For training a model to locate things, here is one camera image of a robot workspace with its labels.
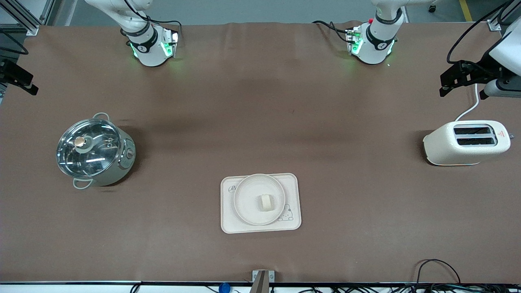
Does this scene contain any cream round plate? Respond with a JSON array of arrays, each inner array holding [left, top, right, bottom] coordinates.
[[234, 174, 286, 226]]

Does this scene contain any black looped cable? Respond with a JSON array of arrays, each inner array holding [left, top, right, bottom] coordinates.
[[415, 259, 462, 293]]

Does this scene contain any white toaster power cable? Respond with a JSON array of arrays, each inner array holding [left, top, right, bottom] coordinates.
[[455, 83, 480, 122]]

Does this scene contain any brown camera post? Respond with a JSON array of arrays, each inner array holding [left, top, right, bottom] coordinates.
[[249, 271, 270, 293]]

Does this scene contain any black cable bundle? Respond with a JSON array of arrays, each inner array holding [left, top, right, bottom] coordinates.
[[285, 284, 521, 293]]

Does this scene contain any pale green electric pot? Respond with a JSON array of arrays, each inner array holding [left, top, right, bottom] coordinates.
[[56, 113, 137, 190]]

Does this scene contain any aluminium frame profile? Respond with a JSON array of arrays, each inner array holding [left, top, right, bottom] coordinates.
[[0, 0, 56, 37], [487, 0, 521, 32]]

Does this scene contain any glass pot lid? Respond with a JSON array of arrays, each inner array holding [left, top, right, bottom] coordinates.
[[56, 119, 123, 178]]

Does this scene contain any black arm base cable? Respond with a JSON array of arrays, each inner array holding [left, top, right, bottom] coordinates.
[[312, 20, 351, 44]]

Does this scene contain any brown table cover mat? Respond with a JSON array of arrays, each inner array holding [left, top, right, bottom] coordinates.
[[0, 21, 521, 284]]

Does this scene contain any white steamed bun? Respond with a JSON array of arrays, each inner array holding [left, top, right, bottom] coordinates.
[[257, 194, 274, 212]]

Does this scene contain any cream two-slot toaster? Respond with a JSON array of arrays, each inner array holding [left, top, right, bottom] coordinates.
[[422, 120, 512, 166]]

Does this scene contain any cream rabbit print tray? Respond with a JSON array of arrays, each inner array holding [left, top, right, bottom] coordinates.
[[220, 173, 302, 234]]

